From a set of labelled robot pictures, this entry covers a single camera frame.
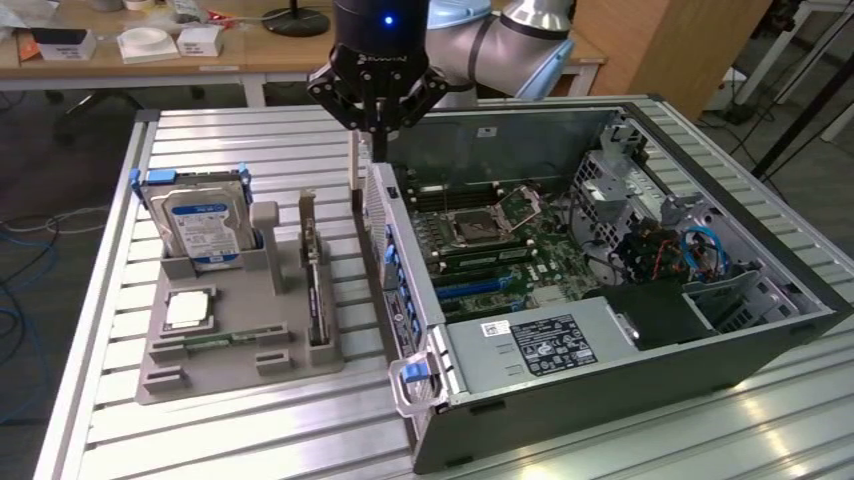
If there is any silver CPU chip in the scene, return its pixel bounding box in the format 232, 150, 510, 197
164, 292, 214, 330

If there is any black open PC case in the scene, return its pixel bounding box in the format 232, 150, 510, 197
350, 102, 854, 475

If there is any black stand leg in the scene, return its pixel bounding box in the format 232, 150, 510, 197
750, 49, 854, 181

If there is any wooden cabinet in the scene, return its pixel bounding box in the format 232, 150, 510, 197
570, 0, 777, 122

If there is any hard disk in blue caddy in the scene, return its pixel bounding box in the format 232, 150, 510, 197
130, 162, 259, 274

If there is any installed RAM stick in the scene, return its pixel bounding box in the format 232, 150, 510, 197
438, 248, 534, 274

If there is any blue expansion slot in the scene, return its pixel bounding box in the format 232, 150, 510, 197
433, 277, 511, 302

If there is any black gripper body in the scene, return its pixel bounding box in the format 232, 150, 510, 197
327, 0, 434, 109

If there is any green motherboard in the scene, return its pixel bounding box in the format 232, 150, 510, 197
399, 169, 602, 324

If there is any wooden desk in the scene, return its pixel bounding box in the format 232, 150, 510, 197
0, 0, 609, 109

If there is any white floor cable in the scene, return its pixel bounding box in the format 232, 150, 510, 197
0, 203, 110, 237

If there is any plain white box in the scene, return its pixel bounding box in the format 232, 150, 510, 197
175, 25, 226, 58

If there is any blue floor cable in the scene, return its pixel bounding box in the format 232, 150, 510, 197
0, 219, 63, 427

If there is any green graphics card black cooler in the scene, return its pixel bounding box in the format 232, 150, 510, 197
298, 188, 334, 347

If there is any grey power supply unit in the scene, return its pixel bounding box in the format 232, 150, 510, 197
443, 297, 643, 396

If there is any CPU socket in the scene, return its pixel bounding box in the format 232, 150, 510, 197
450, 209, 514, 250

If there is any green RAM stick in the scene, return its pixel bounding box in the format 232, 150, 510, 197
183, 327, 276, 350

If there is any black office chair base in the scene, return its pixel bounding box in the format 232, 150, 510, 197
44, 85, 146, 147

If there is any beige card retention latch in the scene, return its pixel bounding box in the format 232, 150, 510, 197
349, 128, 373, 193

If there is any silver drive cage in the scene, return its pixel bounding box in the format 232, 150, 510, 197
570, 119, 673, 284

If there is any white square dish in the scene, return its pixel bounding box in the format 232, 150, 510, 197
116, 27, 183, 65

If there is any grey parts rack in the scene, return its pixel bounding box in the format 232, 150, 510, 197
135, 199, 347, 406

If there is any black lamp base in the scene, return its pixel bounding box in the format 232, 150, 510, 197
260, 0, 335, 38

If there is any blue disk wire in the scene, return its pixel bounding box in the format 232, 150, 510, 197
678, 226, 730, 282

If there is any white box with black top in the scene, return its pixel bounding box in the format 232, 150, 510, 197
30, 27, 99, 63

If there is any metal socket cover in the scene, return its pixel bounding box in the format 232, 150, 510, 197
493, 184, 545, 236

